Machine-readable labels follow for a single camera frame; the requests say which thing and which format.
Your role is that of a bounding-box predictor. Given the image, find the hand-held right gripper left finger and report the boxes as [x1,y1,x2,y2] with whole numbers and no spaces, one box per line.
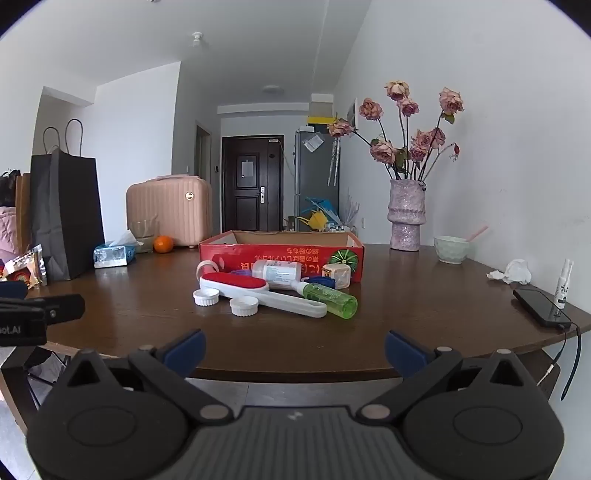
[54,329,235,425]

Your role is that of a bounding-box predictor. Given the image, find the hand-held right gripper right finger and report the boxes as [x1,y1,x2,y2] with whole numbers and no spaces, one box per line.
[356,329,539,425]

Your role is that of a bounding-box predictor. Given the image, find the red and white lint brush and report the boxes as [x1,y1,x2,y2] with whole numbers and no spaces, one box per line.
[198,271,328,318]

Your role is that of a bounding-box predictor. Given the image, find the green spray bottle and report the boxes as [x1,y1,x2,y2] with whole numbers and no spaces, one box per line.
[295,281,358,320]

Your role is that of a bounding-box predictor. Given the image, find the beige cube plug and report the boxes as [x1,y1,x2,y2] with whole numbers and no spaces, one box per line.
[322,263,352,290]

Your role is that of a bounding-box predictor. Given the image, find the red cardboard box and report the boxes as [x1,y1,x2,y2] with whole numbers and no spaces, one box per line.
[199,230,365,289]

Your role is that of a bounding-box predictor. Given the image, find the clear bottle with white label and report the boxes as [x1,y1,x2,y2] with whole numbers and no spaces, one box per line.
[252,259,303,291]

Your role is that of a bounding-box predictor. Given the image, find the shiny snack bag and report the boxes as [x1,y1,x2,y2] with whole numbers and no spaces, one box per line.
[0,244,48,291]

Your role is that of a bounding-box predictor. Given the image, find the pink cloth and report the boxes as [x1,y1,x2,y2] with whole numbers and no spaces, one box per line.
[0,206,19,259]

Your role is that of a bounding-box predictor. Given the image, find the blue tissue pack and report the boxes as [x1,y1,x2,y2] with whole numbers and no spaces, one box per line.
[93,229,144,269]

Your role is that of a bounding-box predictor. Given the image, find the black paper bag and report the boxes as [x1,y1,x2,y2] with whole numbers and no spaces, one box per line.
[30,119,106,282]

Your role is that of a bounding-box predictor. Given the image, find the pale green bowl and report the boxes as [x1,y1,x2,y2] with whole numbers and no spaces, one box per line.
[433,235,471,265]

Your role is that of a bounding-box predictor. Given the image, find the clear glass cup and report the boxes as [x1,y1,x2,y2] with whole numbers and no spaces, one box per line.
[130,219,158,254]

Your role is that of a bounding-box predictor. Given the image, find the crumpled white tissue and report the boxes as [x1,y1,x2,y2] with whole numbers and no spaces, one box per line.
[486,259,533,284]

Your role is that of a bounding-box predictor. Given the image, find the black smartphone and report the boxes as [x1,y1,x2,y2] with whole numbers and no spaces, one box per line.
[512,287,573,329]

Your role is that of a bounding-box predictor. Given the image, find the pink textured vase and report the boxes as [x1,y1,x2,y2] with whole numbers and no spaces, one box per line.
[389,179,426,252]

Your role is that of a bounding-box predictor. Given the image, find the pink suitcase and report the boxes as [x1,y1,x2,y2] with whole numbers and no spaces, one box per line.
[126,174,213,250]

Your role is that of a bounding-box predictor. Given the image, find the dark brown door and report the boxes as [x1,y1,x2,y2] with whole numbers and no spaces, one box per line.
[222,135,284,233]

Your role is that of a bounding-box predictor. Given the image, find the small white spray bottle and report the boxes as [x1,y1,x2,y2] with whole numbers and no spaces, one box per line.
[553,258,574,310]

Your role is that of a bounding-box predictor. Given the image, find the grey refrigerator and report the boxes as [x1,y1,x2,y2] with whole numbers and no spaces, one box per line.
[294,129,340,217]

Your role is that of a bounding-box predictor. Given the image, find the dried pink roses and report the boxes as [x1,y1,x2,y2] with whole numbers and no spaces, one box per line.
[327,80,465,182]

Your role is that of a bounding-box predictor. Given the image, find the hanging white umbrellas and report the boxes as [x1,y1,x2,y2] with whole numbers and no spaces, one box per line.
[327,138,342,186]

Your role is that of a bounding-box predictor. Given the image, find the yellow box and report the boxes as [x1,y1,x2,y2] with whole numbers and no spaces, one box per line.
[308,102,334,125]

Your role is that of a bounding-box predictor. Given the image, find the black charging cable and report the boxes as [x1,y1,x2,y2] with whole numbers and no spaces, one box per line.
[547,320,583,400]

